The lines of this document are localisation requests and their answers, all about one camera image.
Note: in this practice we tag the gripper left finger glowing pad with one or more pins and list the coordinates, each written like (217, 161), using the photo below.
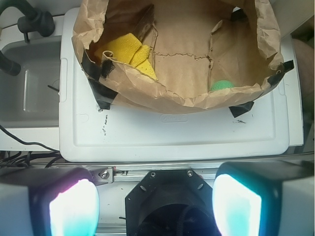
(48, 202)

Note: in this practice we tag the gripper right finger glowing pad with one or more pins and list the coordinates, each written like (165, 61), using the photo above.
(265, 198)

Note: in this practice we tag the green ball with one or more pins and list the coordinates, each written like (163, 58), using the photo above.
(221, 84)

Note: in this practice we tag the black tape strip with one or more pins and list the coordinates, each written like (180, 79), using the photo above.
(285, 67)
(241, 109)
(103, 95)

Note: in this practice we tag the black mounting plate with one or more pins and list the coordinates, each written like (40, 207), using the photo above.
(170, 203)

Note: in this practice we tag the white plastic bin lid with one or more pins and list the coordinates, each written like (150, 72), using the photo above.
(121, 134)

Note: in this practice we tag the grey sink basin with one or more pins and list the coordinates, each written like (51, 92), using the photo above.
(31, 99)

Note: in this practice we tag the black tape strip left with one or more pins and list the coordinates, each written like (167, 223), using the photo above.
(103, 95)

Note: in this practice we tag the black tape strip upper right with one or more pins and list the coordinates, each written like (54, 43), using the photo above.
(285, 67)

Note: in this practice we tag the brown paper bag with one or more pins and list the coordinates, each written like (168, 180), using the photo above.
(194, 43)

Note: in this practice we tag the yellow cloth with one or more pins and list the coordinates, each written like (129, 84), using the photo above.
(128, 49)

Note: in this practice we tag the black faucet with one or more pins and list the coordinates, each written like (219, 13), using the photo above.
(33, 19)

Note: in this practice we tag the aluminium rail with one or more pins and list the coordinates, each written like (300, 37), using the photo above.
(106, 175)

